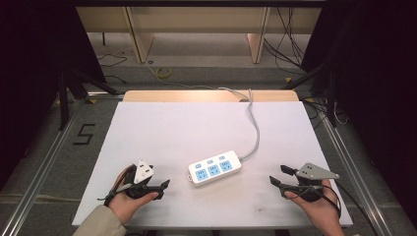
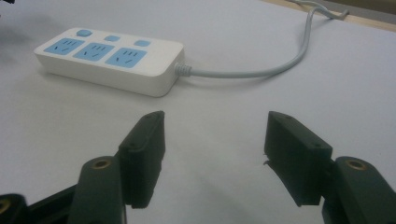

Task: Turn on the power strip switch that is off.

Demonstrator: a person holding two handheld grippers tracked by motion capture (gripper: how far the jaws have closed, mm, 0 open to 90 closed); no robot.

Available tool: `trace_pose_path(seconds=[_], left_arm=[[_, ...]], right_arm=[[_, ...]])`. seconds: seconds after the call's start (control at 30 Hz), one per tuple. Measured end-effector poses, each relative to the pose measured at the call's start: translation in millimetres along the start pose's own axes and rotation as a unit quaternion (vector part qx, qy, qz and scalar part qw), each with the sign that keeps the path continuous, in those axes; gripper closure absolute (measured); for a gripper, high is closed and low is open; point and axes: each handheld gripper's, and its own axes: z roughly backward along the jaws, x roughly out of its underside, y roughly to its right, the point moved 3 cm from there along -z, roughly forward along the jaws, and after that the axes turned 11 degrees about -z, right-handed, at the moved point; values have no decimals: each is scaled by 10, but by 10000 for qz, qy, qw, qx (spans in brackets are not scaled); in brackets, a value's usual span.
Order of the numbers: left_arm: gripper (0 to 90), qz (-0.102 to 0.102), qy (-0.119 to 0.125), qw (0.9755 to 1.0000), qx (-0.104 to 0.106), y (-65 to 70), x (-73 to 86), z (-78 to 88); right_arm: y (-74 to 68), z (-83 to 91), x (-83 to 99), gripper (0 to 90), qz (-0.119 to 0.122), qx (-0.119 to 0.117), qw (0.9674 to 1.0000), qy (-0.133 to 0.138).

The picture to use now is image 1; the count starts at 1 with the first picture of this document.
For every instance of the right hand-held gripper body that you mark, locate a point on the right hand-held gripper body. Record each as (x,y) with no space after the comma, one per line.
(311,173)

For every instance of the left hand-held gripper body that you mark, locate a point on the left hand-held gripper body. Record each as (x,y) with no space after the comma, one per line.
(143,172)

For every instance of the person's left hand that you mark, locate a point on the person's left hand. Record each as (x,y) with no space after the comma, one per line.
(126,206)

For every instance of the person's right hand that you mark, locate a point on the person's right hand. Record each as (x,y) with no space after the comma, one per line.
(323,213)

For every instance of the white power strip blue sockets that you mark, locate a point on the white power strip blue sockets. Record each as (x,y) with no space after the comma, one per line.
(214,167)

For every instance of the white board table cover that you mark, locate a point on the white board table cover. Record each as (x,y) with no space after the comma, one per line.
(183,131)

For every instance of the black metal stand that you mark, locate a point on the black metal stand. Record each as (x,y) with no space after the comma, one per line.
(331,105)
(64,98)

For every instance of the yellow tape roll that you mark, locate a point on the yellow tape roll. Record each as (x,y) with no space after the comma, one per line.
(157,72)

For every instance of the black curtain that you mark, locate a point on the black curtain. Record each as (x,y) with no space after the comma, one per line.
(377,82)
(32,65)

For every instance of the beige wooden desk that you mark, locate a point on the beige wooden desk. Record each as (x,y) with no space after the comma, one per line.
(196,19)

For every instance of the aluminium floor rail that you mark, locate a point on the aluminium floor rail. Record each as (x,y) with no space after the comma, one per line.
(39,170)
(357,170)

